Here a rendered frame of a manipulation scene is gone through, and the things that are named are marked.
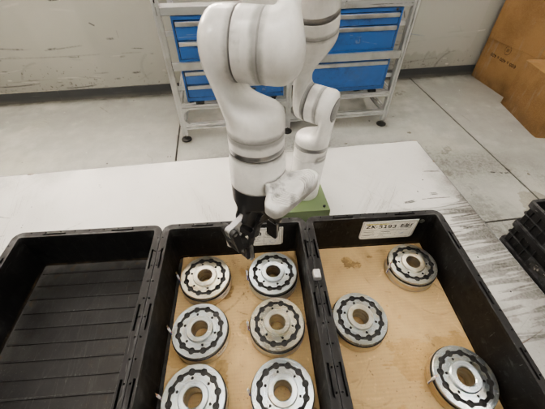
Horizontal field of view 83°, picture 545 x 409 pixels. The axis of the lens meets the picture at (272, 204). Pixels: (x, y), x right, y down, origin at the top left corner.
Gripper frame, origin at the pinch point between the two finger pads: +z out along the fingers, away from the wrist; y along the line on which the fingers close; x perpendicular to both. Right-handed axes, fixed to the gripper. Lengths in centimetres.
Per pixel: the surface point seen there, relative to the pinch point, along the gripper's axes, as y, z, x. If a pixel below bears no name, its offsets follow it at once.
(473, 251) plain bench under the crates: -54, 30, 32
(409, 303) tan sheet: -17.6, 17.2, 24.7
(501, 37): -361, 56, -22
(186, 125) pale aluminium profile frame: -91, 86, -167
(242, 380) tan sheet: 14.9, 17.3, 8.7
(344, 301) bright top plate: -7.7, 14.4, 14.7
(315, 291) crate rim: -2.0, 7.2, 10.9
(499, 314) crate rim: -18.7, 7.2, 36.3
